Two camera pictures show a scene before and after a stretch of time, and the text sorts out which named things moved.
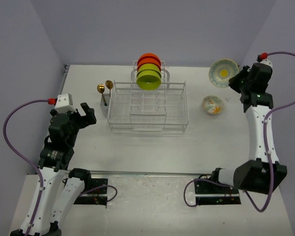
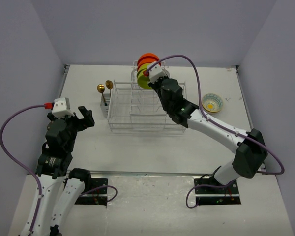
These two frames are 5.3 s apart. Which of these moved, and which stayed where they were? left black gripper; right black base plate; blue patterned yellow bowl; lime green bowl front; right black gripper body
Moved: right black gripper body; blue patterned yellow bowl
Stayed: right black base plate; lime green bowl front; left black gripper
